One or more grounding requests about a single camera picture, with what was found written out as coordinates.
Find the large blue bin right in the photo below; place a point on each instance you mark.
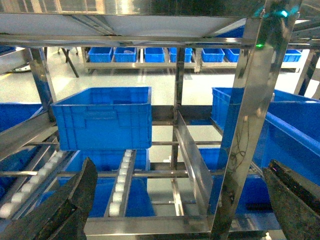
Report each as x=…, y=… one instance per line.
x=289, y=132

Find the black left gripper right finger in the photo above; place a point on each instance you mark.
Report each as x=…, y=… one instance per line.
x=295, y=201

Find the large blue bin centre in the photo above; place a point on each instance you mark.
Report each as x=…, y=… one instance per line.
x=105, y=118

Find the stainless steel roller shelf rack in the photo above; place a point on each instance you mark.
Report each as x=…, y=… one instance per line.
x=262, y=29

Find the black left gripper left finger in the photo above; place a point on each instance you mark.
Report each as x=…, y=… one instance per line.
x=63, y=215

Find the large blue bin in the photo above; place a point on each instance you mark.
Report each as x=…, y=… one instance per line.
x=289, y=132
x=105, y=118

